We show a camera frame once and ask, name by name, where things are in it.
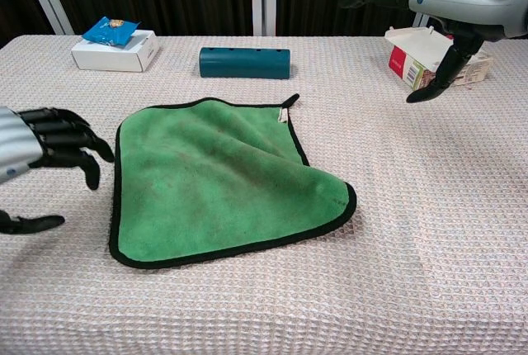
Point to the white box with blue packet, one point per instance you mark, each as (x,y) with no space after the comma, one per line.
(111,60)

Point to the blue snack packet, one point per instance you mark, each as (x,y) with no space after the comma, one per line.
(109,31)

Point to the red and white carton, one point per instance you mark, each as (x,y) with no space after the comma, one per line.
(416,58)

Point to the teal rounded block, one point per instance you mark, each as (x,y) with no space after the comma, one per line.
(243,62)

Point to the pink waffle tablecloth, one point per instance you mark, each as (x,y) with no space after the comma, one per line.
(412,206)

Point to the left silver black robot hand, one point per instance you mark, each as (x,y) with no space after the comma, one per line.
(53,136)

